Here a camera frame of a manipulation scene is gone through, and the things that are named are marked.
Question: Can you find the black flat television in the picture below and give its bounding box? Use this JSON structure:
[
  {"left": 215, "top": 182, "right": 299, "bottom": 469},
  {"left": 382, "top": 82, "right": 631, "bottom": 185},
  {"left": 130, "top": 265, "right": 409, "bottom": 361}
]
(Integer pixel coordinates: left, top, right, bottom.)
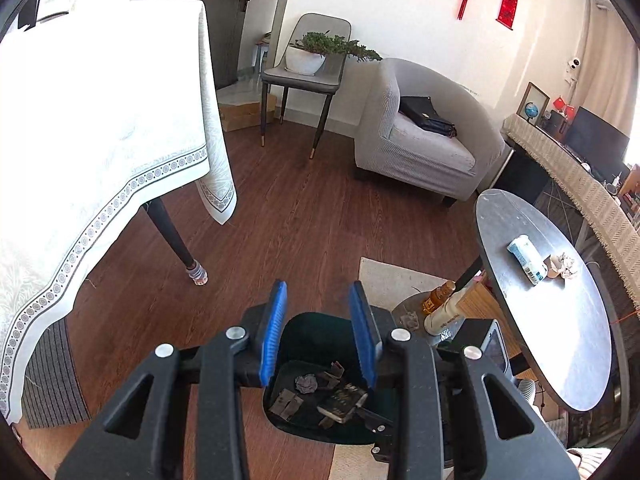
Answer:
[{"left": 562, "top": 106, "right": 631, "bottom": 168}]

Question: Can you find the cardboard box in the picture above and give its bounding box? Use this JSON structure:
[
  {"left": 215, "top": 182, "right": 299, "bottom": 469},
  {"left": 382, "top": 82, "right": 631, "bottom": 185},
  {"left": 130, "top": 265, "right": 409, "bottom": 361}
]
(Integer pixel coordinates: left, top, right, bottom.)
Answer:
[{"left": 217, "top": 92, "right": 277, "bottom": 133}]

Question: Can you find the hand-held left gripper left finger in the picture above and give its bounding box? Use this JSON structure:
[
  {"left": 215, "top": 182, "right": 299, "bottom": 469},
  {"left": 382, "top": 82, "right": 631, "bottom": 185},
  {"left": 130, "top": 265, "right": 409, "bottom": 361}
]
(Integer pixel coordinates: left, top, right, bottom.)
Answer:
[{"left": 55, "top": 280, "right": 290, "bottom": 480}]

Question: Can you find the slatted wooden box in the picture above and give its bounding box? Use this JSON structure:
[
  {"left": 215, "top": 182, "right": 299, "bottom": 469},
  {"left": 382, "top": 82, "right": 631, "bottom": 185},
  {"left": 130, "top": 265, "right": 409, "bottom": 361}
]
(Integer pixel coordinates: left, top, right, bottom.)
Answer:
[{"left": 457, "top": 277, "right": 523, "bottom": 361}]

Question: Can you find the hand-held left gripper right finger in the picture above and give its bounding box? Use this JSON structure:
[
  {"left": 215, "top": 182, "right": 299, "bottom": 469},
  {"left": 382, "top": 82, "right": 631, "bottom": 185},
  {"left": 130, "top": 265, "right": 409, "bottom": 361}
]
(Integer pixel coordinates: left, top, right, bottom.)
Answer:
[{"left": 348, "top": 280, "right": 581, "bottom": 480}]

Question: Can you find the dark table leg with sock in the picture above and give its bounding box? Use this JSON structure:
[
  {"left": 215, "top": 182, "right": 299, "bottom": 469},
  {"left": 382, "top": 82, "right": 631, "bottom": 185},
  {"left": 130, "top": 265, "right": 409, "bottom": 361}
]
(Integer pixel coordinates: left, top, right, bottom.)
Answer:
[{"left": 145, "top": 197, "right": 210, "bottom": 287}]

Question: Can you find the grey dining chair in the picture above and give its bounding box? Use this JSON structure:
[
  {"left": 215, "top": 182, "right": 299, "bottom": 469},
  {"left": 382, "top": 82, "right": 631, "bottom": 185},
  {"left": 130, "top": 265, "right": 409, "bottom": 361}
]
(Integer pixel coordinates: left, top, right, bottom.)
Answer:
[{"left": 260, "top": 13, "right": 352, "bottom": 159}]

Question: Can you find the brown cardboard piece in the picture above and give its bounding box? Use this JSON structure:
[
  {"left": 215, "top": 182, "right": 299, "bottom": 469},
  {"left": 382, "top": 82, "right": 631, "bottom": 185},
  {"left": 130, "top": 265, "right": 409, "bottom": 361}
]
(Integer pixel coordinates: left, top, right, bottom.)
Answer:
[{"left": 270, "top": 389, "right": 303, "bottom": 420}]

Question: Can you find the small dark printed box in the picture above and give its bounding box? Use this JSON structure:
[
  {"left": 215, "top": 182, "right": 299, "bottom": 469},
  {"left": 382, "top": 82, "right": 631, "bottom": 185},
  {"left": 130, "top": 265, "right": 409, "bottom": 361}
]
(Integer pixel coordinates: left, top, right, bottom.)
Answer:
[{"left": 316, "top": 382, "right": 368, "bottom": 425}]

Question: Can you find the red hanging scroll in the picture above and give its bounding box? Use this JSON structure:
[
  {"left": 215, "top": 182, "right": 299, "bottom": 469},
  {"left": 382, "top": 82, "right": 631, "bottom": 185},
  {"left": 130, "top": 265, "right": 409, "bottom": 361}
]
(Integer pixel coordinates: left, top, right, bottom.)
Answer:
[{"left": 496, "top": 0, "right": 521, "bottom": 31}]

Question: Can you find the potted plant in white pot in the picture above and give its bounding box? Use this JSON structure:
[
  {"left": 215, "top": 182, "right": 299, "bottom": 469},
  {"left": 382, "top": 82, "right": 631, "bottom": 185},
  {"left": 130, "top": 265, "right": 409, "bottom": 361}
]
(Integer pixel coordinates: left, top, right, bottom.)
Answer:
[{"left": 284, "top": 31, "right": 383, "bottom": 77}]

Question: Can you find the blue white tissue packet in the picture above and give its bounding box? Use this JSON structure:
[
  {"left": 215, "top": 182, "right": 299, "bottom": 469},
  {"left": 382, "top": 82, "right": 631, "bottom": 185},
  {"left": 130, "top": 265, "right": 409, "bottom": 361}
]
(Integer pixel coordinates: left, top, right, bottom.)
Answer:
[{"left": 506, "top": 234, "right": 549, "bottom": 287}]

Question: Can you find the grey striped doormat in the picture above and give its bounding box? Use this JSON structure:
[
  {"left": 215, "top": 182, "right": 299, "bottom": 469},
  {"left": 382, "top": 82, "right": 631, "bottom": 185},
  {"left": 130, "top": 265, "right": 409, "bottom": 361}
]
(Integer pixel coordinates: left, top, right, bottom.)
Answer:
[{"left": 22, "top": 317, "right": 93, "bottom": 429}]

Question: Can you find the dark green trash bin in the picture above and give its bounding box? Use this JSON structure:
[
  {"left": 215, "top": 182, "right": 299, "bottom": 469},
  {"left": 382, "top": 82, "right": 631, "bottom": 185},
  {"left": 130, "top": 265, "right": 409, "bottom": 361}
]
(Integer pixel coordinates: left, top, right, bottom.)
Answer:
[{"left": 262, "top": 312, "right": 401, "bottom": 446}]

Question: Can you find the beige lace cabinet cloth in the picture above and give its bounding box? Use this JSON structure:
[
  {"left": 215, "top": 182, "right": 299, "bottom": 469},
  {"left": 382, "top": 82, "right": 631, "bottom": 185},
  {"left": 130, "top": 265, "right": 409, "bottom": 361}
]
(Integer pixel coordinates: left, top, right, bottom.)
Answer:
[{"left": 501, "top": 114, "right": 640, "bottom": 317}]

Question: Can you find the black bag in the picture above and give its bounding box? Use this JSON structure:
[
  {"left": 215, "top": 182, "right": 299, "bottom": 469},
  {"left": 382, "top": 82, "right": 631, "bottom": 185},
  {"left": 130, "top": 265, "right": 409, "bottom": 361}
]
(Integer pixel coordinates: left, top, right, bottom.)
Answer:
[{"left": 398, "top": 95, "right": 458, "bottom": 139}]

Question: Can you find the cream cylindrical bottle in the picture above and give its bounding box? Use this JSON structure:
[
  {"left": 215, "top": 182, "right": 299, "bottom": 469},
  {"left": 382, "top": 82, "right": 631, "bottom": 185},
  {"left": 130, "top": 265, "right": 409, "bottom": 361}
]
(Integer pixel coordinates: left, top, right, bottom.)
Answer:
[{"left": 425, "top": 287, "right": 483, "bottom": 336}]

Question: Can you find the wooden picture frame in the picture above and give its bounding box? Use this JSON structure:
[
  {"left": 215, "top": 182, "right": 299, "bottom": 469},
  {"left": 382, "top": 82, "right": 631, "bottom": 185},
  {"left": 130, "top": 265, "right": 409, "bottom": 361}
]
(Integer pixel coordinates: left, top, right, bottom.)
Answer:
[{"left": 517, "top": 81, "right": 551, "bottom": 127}]

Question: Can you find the pale patterned tablecloth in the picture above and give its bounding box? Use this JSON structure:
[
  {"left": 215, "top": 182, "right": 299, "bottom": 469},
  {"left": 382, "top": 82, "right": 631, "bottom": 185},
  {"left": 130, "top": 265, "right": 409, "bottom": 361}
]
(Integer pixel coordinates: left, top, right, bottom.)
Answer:
[{"left": 0, "top": 0, "right": 238, "bottom": 423}]

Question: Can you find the dark grey door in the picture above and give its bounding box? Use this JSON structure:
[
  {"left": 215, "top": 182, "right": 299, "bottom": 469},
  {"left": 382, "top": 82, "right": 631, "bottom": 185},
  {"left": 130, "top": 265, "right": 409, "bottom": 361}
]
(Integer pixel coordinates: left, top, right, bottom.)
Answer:
[{"left": 190, "top": 0, "right": 261, "bottom": 88}]

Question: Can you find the amber glass bottle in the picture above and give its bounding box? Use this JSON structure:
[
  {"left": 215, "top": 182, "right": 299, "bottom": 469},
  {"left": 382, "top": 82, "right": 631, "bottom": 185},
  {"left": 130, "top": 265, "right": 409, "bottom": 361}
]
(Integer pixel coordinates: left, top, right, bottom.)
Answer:
[{"left": 421, "top": 280, "right": 457, "bottom": 317}]

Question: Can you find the small cardboard scrap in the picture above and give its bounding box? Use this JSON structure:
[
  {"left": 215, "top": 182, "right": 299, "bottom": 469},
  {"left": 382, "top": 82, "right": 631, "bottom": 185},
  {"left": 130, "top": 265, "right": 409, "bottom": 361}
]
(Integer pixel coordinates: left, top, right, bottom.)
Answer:
[{"left": 320, "top": 360, "right": 346, "bottom": 391}]

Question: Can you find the person's knit clothing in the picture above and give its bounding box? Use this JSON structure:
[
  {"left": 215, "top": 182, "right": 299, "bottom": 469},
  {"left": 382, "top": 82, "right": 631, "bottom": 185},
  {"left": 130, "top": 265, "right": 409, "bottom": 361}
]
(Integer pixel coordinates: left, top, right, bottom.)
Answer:
[{"left": 567, "top": 446, "right": 611, "bottom": 480}]

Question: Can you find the dark low cabinet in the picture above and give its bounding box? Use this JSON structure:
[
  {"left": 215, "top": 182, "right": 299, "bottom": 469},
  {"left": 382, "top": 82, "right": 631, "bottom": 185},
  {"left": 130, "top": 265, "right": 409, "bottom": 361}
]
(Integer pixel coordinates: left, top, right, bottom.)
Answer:
[{"left": 500, "top": 147, "right": 556, "bottom": 206}]

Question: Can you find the round dark marble table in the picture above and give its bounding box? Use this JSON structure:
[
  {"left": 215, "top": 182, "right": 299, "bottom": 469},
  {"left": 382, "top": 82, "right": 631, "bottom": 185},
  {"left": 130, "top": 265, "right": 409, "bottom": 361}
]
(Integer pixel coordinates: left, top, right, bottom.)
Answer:
[{"left": 391, "top": 189, "right": 613, "bottom": 413}]

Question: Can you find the grey armchair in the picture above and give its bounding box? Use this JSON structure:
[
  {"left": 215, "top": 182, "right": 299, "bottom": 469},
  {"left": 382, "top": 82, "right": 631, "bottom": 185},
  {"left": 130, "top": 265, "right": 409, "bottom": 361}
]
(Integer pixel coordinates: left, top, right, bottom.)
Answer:
[{"left": 354, "top": 57, "right": 507, "bottom": 207}]

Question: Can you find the beige curtain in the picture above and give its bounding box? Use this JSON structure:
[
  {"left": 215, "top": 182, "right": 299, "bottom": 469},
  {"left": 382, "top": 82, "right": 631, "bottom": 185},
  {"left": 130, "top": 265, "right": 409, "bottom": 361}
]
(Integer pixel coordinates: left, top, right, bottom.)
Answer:
[{"left": 572, "top": 0, "right": 636, "bottom": 126}]

